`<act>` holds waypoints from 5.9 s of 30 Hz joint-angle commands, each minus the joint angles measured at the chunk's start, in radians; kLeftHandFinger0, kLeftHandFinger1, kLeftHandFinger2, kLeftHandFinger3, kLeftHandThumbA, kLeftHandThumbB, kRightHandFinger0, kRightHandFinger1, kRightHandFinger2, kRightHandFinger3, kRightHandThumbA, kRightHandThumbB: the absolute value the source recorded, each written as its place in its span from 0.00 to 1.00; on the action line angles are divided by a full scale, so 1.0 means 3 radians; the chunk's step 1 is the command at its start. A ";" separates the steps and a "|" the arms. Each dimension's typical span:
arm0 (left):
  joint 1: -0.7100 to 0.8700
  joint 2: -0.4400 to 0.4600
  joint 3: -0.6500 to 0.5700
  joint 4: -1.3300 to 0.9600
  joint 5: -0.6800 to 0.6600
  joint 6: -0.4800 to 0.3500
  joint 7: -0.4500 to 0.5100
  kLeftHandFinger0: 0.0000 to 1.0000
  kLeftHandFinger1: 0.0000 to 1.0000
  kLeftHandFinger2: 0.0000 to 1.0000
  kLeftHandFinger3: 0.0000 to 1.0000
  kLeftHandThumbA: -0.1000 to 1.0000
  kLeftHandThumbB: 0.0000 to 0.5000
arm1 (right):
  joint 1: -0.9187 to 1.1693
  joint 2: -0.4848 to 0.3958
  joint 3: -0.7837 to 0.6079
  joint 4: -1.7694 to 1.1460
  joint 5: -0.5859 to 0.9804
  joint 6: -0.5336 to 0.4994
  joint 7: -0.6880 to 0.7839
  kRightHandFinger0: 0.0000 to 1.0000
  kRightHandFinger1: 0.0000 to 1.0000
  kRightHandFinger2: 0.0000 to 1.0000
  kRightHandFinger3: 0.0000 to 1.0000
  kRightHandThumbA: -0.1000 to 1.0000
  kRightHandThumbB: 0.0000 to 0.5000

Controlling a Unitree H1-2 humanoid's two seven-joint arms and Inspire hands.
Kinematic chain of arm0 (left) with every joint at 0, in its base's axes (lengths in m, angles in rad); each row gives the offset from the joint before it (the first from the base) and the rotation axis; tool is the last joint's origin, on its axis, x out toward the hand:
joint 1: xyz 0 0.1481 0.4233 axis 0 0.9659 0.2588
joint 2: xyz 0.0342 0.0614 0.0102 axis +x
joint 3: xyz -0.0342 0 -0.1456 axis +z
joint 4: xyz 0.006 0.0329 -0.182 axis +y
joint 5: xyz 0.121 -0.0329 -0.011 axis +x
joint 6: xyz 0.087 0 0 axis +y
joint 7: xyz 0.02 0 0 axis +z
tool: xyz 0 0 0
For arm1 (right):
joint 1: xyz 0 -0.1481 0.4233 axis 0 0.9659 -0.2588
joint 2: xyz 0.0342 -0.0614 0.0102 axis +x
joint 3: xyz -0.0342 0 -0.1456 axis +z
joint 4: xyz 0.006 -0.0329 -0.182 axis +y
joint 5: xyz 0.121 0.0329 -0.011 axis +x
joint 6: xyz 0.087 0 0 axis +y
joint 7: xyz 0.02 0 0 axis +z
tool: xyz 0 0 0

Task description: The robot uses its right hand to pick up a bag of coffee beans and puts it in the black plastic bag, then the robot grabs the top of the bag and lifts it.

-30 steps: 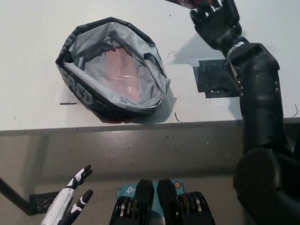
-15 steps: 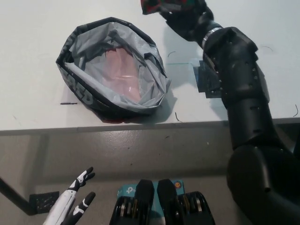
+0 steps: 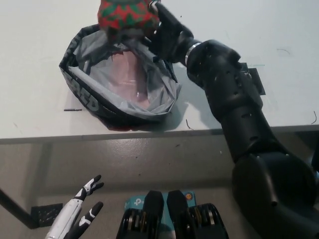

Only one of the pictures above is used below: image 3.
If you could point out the black table leg with plate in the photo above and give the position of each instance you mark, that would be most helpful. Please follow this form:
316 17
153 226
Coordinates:
17 210

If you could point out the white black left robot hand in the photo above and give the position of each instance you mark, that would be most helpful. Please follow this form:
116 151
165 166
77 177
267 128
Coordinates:
68 214

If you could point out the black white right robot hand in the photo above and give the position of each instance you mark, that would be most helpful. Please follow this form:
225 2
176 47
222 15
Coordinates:
169 42

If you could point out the black tape square patch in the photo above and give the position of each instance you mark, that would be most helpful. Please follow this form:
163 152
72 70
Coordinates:
258 79

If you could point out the black robot feet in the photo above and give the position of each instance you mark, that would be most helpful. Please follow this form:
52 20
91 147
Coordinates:
152 211

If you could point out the red green coffee bean bag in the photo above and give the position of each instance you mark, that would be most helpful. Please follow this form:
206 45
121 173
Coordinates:
127 15

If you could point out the black grey plastic bag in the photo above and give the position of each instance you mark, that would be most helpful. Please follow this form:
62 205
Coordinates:
91 102

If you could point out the pink flat packet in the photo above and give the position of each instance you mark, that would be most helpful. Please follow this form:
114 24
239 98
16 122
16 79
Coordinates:
127 79

